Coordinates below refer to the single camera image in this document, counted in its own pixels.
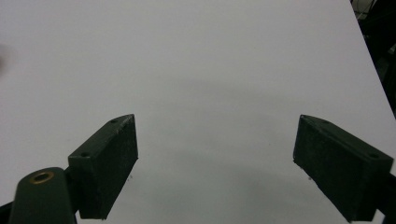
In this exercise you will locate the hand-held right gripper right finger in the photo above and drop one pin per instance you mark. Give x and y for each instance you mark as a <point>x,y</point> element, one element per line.
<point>339,174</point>

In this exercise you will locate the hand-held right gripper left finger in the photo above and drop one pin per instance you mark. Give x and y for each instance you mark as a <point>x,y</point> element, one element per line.
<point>102,168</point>

